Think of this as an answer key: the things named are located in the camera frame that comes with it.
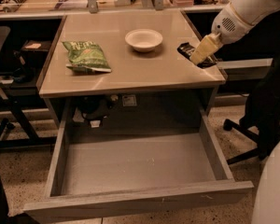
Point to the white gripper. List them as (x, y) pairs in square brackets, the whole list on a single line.
[(230, 26)]

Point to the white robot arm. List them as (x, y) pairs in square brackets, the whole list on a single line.
[(267, 202)]

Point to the grey cabinet with steel top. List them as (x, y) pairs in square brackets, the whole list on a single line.
[(161, 69)]

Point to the grey open top drawer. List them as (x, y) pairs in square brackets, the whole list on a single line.
[(136, 164)]

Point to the white paper bowl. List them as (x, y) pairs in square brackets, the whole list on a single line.
[(143, 40)]

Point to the black office chair right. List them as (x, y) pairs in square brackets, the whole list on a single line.
[(261, 122)]

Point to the green chip bag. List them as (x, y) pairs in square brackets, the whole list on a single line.
[(86, 56)]

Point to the black box with label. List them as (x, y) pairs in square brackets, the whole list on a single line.
[(35, 52)]

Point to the black chair at left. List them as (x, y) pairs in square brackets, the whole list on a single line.
[(33, 139)]

